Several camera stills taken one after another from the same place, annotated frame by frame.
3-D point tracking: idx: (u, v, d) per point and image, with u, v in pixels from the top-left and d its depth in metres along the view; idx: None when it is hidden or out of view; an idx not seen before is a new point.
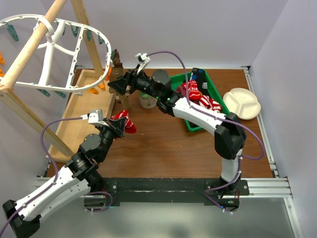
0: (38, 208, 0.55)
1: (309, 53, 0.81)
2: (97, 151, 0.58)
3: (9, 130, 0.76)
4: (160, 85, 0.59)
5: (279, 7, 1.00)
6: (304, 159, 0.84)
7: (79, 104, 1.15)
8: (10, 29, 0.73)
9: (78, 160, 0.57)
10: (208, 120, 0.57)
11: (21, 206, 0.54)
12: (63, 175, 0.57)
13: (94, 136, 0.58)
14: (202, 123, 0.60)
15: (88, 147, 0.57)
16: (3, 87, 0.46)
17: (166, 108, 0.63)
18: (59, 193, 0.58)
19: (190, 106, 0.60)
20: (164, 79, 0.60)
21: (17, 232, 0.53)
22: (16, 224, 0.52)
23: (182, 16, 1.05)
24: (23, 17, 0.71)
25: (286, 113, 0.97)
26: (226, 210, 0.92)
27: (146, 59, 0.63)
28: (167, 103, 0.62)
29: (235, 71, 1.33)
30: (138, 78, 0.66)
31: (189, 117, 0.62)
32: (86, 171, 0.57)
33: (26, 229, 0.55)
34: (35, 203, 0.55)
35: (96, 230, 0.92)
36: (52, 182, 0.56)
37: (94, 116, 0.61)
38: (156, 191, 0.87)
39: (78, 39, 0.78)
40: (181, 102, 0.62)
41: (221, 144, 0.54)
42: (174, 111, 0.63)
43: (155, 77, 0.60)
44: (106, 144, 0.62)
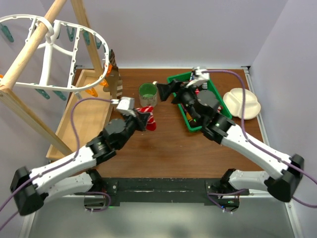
0: (52, 182, 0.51)
1: (309, 53, 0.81)
2: (119, 137, 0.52)
3: (9, 130, 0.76)
4: (207, 108, 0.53)
5: (279, 6, 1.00)
6: (304, 159, 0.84)
7: (79, 103, 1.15)
8: (4, 29, 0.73)
9: (98, 143, 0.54)
10: (270, 161, 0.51)
11: (36, 174, 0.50)
12: (83, 153, 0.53)
13: (119, 121, 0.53)
14: (259, 162, 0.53)
15: (112, 130, 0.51)
16: (3, 87, 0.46)
17: (213, 134, 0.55)
18: (76, 172, 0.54)
19: (247, 139, 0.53)
20: (210, 100, 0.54)
21: (24, 203, 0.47)
22: (27, 192, 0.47)
23: (182, 16, 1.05)
24: (17, 18, 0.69)
25: (286, 113, 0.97)
26: (226, 210, 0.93)
27: (201, 75, 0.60)
28: (215, 129, 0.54)
29: (234, 71, 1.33)
30: (184, 92, 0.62)
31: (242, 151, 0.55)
32: (105, 156, 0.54)
33: (34, 204, 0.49)
34: (51, 175, 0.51)
35: (96, 230, 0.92)
36: (72, 157, 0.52)
37: (125, 102, 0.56)
38: (156, 191, 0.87)
39: (76, 40, 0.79)
40: (233, 132, 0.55)
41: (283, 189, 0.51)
42: (222, 140, 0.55)
43: (201, 99, 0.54)
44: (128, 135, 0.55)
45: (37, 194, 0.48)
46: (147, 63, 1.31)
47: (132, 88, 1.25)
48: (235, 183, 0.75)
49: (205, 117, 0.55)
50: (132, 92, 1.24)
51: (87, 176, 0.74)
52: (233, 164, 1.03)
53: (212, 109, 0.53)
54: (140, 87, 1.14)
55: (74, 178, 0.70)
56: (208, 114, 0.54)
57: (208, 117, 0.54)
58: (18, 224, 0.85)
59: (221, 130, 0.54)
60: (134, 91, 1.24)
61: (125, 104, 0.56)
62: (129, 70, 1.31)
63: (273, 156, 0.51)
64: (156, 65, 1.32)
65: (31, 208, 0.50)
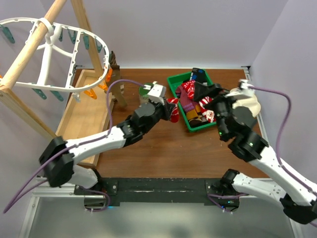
0: (85, 153, 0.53)
1: (309, 52, 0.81)
2: (147, 121, 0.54)
3: (9, 130, 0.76)
4: (243, 127, 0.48)
5: (279, 6, 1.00)
6: (304, 159, 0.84)
7: (79, 103, 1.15)
8: (5, 30, 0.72)
9: (128, 125, 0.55)
10: (300, 190, 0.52)
11: (73, 144, 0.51)
12: (115, 132, 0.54)
13: (149, 105, 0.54)
14: (288, 187, 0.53)
15: (142, 113, 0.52)
16: (3, 87, 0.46)
17: (243, 153, 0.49)
18: (106, 148, 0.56)
19: (280, 165, 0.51)
20: (248, 118, 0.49)
21: (59, 169, 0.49)
22: (64, 159, 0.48)
23: (182, 16, 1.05)
24: (18, 20, 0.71)
25: (286, 113, 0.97)
26: (226, 210, 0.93)
27: (246, 90, 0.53)
28: (248, 148, 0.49)
29: (235, 71, 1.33)
30: (219, 102, 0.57)
31: (272, 175, 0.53)
32: (132, 139, 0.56)
33: (66, 172, 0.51)
34: (86, 147, 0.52)
35: (97, 230, 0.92)
36: (105, 134, 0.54)
37: (157, 89, 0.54)
38: (156, 191, 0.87)
39: (76, 42, 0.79)
40: (267, 153, 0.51)
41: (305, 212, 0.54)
42: (253, 159, 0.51)
43: (237, 116, 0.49)
44: (154, 121, 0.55)
45: (72, 163, 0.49)
46: (147, 63, 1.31)
47: (132, 88, 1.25)
48: (239, 187, 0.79)
49: (238, 135, 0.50)
50: (132, 92, 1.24)
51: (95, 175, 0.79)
52: (233, 164, 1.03)
53: (247, 128, 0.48)
54: (140, 87, 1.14)
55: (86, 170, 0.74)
56: (242, 132, 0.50)
57: (241, 136, 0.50)
58: (18, 225, 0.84)
59: (255, 152, 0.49)
60: (134, 91, 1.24)
61: (156, 90, 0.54)
62: (130, 70, 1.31)
63: (304, 186, 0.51)
64: (156, 65, 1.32)
65: (61, 177, 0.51)
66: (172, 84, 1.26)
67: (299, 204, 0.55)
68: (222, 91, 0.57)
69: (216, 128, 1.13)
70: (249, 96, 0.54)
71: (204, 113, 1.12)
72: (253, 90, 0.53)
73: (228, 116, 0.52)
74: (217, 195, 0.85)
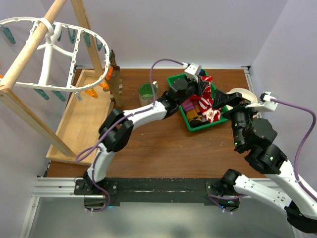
0: (138, 122, 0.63)
1: (309, 53, 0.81)
2: (182, 94, 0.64)
3: (9, 130, 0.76)
4: (262, 140, 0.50)
5: (279, 6, 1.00)
6: (304, 160, 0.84)
7: (79, 103, 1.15)
8: (6, 31, 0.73)
9: (165, 100, 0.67)
10: (313, 205, 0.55)
11: (129, 114, 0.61)
12: (158, 105, 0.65)
13: (183, 81, 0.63)
14: (301, 201, 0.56)
15: (178, 88, 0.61)
16: (3, 87, 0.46)
17: (262, 166, 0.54)
18: (152, 118, 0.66)
19: (297, 181, 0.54)
20: (268, 131, 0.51)
21: (123, 133, 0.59)
22: (127, 125, 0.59)
23: (182, 17, 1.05)
24: (18, 20, 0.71)
25: (286, 113, 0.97)
26: (226, 210, 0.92)
27: (269, 104, 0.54)
28: (266, 161, 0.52)
29: (235, 71, 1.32)
30: (238, 112, 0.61)
31: (287, 188, 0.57)
32: (170, 111, 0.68)
33: (127, 137, 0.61)
34: (139, 116, 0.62)
35: (97, 230, 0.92)
36: (152, 106, 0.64)
37: (193, 68, 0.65)
38: (157, 191, 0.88)
39: (76, 41, 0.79)
40: (286, 168, 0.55)
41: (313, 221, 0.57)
42: (273, 172, 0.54)
43: (256, 129, 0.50)
44: (187, 94, 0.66)
45: (132, 128, 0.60)
46: (147, 63, 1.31)
47: (132, 88, 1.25)
48: (240, 189, 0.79)
49: (257, 148, 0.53)
50: (132, 92, 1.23)
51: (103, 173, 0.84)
52: (233, 164, 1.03)
53: (267, 142, 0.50)
54: (140, 87, 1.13)
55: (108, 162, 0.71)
56: (261, 145, 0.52)
57: (260, 148, 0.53)
58: (18, 225, 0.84)
59: (274, 167, 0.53)
60: (134, 90, 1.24)
61: (192, 68, 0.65)
62: (130, 70, 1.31)
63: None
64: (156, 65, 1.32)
65: (121, 142, 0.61)
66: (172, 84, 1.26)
67: (307, 216, 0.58)
68: (242, 101, 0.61)
69: (216, 128, 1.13)
70: (270, 109, 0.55)
71: (204, 113, 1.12)
72: (276, 103, 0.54)
73: (245, 129, 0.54)
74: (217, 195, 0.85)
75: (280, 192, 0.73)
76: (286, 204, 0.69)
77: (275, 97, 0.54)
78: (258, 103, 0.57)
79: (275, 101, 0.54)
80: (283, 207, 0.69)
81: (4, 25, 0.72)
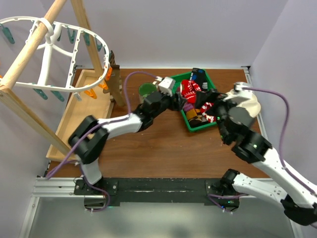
0: (113, 131, 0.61)
1: (309, 54, 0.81)
2: (156, 107, 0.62)
3: (8, 130, 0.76)
4: (241, 126, 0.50)
5: (278, 7, 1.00)
6: (304, 160, 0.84)
7: (79, 104, 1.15)
8: (6, 30, 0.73)
9: (139, 112, 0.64)
10: (303, 193, 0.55)
11: (104, 122, 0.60)
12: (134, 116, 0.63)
13: (156, 93, 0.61)
14: (291, 190, 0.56)
15: (152, 101, 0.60)
16: (3, 87, 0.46)
17: (248, 154, 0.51)
18: (126, 130, 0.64)
19: (284, 168, 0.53)
20: (245, 117, 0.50)
21: (96, 142, 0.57)
22: (101, 133, 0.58)
23: (182, 17, 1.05)
24: (18, 19, 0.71)
25: (286, 113, 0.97)
26: (226, 210, 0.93)
27: (241, 92, 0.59)
28: (249, 149, 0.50)
29: (235, 71, 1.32)
30: (220, 106, 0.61)
31: (275, 177, 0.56)
32: (145, 125, 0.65)
33: (99, 146, 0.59)
34: (116, 125, 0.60)
35: (96, 230, 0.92)
36: (127, 117, 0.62)
37: (167, 82, 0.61)
38: (156, 191, 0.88)
39: (76, 42, 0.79)
40: (271, 155, 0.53)
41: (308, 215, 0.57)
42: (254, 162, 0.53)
43: (233, 116, 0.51)
44: (162, 107, 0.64)
45: (105, 136, 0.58)
46: (147, 63, 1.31)
47: (132, 88, 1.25)
48: (239, 188, 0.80)
49: (239, 136, 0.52)
50: (132, 92, 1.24)
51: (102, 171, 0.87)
52: (233, 164, 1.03)
53: (245, 127, 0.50)
54: (140, 87, 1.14)
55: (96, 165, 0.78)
56: (241, 132, 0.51)
57: (241, 136, 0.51)
58: (18, 225, 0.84)
59: (259, 154, 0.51)
60: (134, 90, 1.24)
61: (166, 82, 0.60)
62: (129, 70, 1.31)
63: (307, 189, 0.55)
64: (157, 65, 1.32)
65: (96, 150, 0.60)
66: None
67: (301, 207, 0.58)
68: (220, 96, 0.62)
69: (215, 128, 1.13)
70: (246, 98, 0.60)
71: (204, 113, 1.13)
72: (249, 91, 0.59)
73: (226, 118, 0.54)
74: (217, 195, 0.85)
75: (276, 187, 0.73)
76: (282, 197, 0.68)
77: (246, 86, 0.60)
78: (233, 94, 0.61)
79: (245, 88, 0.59)
80: (279, 201, 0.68)
81: (3, 24, 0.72)
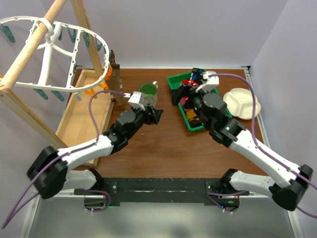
0: (76, 161, 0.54)
1: (309, 54, 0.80)
2: (130, 128, 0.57)
3: (8, 130, 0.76)
4: (214, 110, 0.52)
5: (279, 6, 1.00)
6: (304, 160, 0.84)
7: (79, 104, 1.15)
8: (5, 29, 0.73)
9: (112, 133, 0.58)
10: (279, 170, 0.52)
11: (64, 152, 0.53)
12: (102, 139, 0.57)
13: (130, 112, 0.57)
14: (268, 169, 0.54)
15: (124, 121, 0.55)
16: (3, 87, 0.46)
17: (222, 137, 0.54)
18: (92, 156, 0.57)
19: (257, 147, 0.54)
20: (217, 101, 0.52)
21: (54, 177, 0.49)
22: (58, 167, 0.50)
23: (182, 17, 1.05)
24: (18, 19, 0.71)
25: (286, 113, 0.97)
26: (226, 210, 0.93)
27: (209, 80, 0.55)
28: (223, 132, 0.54)
29: (235, 71, 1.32)
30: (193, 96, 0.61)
31: (251, 157, 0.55)
32: (118, 146, 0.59)
33: (59, 181, 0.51)
34: (79, 153, 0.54)
35: (96, 230, 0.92)
36: (94, 142, 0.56)
37: (136, 96, 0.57)
38: (156, 191, 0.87)
39: (76, 42, 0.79)
40: (244, 137, 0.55)
41: (289, 198, 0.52)
42: (231, 144, 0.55)
43: (206, 100, 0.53)
44: (136, 127, 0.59)
45: (66, 170, 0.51)
46: (147, 63, 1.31)
47: (132, 87, 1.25)
48: (236, 183, 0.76)
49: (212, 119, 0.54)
50: (132, 91, 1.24)
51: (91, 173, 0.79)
52: (233, 164, 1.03)
53: (218, 110, 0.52)
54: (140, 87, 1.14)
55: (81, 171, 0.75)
56: (215, 116, 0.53)
57: (215, 120, 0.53)
58: (18, 225, 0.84)
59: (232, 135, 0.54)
60: (134, 90, 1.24)
61: (135, 97, 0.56)
62: (130, 70, 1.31)
63: (282, 165, 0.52)
64: (157, 65, 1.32)
65: (55, 185, 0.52)
66: (172, 84, 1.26)
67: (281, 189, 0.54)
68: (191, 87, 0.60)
69: None
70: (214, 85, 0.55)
71: None
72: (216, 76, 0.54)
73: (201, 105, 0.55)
74: (217, 195, 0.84)
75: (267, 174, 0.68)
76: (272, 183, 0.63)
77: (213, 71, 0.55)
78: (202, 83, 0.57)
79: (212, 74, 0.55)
80: (266, 187, 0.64)
81: (3, 24, 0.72)
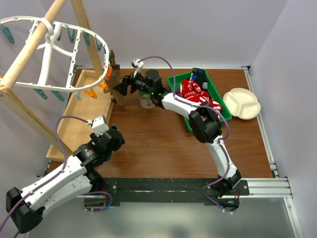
0: (45, 196, 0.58)
1: (309, 54, 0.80)
2: (111, 145, 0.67)
3: (8, 130, 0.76)
4: (151, 81, 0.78)
5: (278, 6, 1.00)
6: (303, 160, 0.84)
7: (79, 104, 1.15)
8: (5, 30, 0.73)
9: (86, 149, 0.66)
10: (186, 108, 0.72)
11: (27, 193, 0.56)
12: (71, 163, 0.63)
13: (115, 131, 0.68)
14: (183, 112, 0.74)
15: (111, 136, 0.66)
16: (3, 87, 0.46)
17: (158, 101, 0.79)
18: (63, 184, 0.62)
19: (175, 98, 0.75)
20: (155, 76, 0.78)
21: (23, 219, 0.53)
22: (22, 210, 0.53)
23: (181, 17, 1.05)
24: (18, 19, 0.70)
25: (285, 113, 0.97)
26: (226, 210, 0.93)
27: (138, 65, 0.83)
28: (159, 97, 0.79)
29: (235, 71, 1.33)
30: (136, 80, 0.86)
31: (176, 109, 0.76)
32: (94, 161, 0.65)
33: (30, 219, 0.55)
34: (46, 187, 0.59)
35: (96, 230, 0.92)
36: (61, 170, 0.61)
37: (99, 118, 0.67)
38: (156, 191, 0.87)
39: (76, 41, 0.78)
40: (168, 96, 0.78)
41: (196, 127, 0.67)
42: (163, 103, 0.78)
43: (148, 75, 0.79)
44: (115, 146, 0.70)
45: (31, 211, 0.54)
46: (147, 62, 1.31)
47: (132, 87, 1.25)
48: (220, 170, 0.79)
49: (151, 89, 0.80)
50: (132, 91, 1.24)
51: (84, 177, 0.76)
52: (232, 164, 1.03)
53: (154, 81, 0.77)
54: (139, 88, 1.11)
55: (71, 183, 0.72)
56: (153, 86, 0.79)
57: (152, 89, 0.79)
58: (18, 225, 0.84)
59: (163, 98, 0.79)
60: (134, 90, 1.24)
61: (98, 121, 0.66)
62: (129, 69, 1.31)
63: (187, 103, 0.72)
64: (157, 65, 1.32)
65: (30, 223, 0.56)
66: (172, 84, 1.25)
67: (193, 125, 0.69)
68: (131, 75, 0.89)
69: None
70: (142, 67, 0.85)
71: None
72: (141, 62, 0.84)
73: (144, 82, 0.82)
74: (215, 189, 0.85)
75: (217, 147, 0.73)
76: (219, 137, 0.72)
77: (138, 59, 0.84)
78: (135, 69, 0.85)
79: (139, 61, 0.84)
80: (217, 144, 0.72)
81: (3, 24, 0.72)
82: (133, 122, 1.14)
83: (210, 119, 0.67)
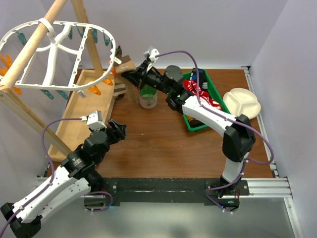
0: (37, 208, 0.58)
1: (309, 54, 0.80)
2: (99, 148, 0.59)
3: (8, 130, 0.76)
4: (173, 81, 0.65)
5: (278, 6, 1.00)
6: (304, 159, 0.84)
7: (79, 104, 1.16)
8: (21, 36, 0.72)
9: (74, 158, 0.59)
10: (218, 121, 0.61)
11: (18, 208, 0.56)
12: (59, 175, 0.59)
13: (100, 133, 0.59)
14: (210, 122, 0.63)
15: (93, 142, 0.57)
16: (2, 87, 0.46)
17: (175, 105, 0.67)
18: (54, 195, 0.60)
19: (200, 105, 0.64)
20: (177, 75, 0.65)
21: (18, 232, 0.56)
22: (15, 226, 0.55)
23: (182, 16, 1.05)
24: (31, 24, 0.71)
25: (286, 113, 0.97)
26: (226, 210, 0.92)
27: (155, 60, 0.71)
28: (177, 101, 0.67)
29: (235, 72, 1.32)
30: (149, 74, 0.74)
31: (198, 116, 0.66)
32: (83, 170, 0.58)
33: (26, 230, 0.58)
34: (35, 201, 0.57)
35: (96, 230, 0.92)
36: (49, 183, 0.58)
37: (93, 116, 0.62)
38: (156, 191, 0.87)
39: (83, 39, 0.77)
40: (191, 100, 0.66)
41: (230, 145, 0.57)
42: (184, 110, 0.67)
43: (168, 72, 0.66)
44: (105, 148, 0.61)
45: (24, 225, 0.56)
46: None
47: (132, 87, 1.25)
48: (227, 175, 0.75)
49: (170, 89, 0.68)
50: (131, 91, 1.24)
51: (83, 180, 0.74)
52: None
53: (176, 83, 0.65)
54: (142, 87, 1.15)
55: (69, 187, 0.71)
56: (174, 87, 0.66)
57: (172, 90, 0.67)
58: None
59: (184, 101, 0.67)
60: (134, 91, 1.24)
61: (92, 118, 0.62)
62: None
63: (220, 116, 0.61)
64: (156, 65, 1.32)
65: (28, 232, 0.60)
66: None
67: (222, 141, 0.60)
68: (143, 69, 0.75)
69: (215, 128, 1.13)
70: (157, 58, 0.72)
71: None
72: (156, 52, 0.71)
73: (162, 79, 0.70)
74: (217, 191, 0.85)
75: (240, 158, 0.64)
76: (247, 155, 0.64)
77: (156, 52, 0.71)
78: (149, 63, 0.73)
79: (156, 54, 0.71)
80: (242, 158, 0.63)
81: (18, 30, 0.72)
82: (133, 123, 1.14)
83: (245, 136, 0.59)
